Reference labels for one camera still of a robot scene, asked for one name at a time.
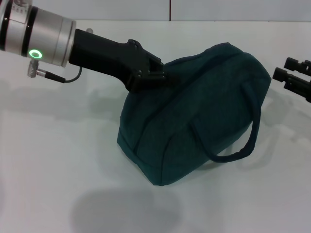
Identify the left arm cable with plug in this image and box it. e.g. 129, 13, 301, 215
27, 60, 82, 84

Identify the dark blue fabric lunch bag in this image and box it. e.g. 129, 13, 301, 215
116, 42, 272, 187

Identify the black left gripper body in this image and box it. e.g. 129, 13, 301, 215
69, 28, 161, 94

